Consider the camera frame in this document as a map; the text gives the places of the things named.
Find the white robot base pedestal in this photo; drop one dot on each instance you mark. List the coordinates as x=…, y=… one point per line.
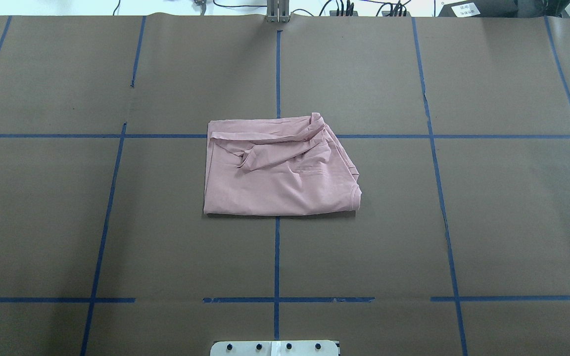
x=276, y=348

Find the pink Snoopy t-shirt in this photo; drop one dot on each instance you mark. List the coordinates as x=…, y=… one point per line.
x=293, y=166

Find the aluminium frame post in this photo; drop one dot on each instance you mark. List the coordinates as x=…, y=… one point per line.
x=278, y=11

